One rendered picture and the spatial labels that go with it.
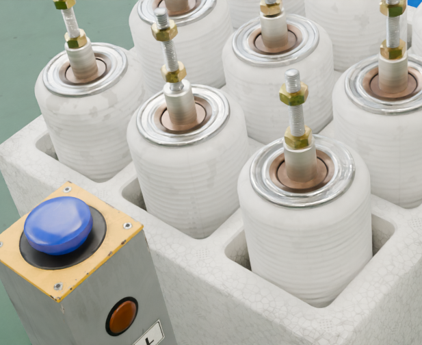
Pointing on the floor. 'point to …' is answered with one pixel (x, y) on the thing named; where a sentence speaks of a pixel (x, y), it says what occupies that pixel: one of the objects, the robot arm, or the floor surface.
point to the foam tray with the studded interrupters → (49, 157)
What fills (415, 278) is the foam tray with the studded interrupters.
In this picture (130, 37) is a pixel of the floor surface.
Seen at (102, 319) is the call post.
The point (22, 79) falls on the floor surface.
